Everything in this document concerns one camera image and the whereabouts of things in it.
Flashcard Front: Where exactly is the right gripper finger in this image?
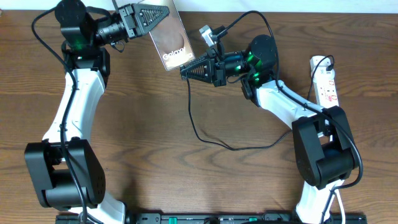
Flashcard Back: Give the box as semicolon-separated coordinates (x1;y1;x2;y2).
180;60;215;83
180;54;215;75

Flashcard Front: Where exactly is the black USB charging cable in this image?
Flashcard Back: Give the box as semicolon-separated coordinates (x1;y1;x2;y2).
182;55;335;152

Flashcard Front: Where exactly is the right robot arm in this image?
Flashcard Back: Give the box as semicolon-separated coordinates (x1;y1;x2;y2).
180;35;363;223

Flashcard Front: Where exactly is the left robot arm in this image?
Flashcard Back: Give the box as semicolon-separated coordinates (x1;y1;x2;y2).
24;1;170;223

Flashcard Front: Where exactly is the black USB plug in strip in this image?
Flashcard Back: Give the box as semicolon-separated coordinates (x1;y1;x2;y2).
326;64;334;72

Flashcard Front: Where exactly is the white power strip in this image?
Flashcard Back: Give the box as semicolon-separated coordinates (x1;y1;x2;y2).
310;55;339;108

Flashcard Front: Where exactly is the right camera black cable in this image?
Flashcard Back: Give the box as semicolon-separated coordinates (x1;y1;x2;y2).
216;10;364;224

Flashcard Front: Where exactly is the camera black cable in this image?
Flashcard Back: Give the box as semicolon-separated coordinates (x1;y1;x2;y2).
30;7;125;224
216;10;364;224

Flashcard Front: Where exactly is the left camera black cable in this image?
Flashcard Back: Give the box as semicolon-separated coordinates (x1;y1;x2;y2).
30;7;125;224

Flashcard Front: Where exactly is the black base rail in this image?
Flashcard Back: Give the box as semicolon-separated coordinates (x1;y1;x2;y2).
55;212;368;224

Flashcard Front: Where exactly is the white power strip cord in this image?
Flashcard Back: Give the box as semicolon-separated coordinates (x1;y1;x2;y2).
334;180;346;224

